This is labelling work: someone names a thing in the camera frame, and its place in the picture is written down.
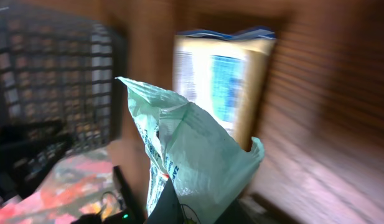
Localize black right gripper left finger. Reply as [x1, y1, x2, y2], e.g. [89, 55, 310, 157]
[144, 179, 184, 224]

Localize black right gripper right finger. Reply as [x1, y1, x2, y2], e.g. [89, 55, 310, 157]
[215, 200, 255, 224]

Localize mint green snack packet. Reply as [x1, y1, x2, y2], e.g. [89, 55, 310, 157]
[118, 77, 265, 223]

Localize cream blue snack bag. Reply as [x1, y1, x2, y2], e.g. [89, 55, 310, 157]
[172, 27, 276, 151]

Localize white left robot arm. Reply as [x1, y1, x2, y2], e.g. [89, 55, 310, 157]
[0, 120, 74, 207]

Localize grey plastic mesh basket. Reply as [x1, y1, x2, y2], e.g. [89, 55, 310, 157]
[0, 1, 128, 154]

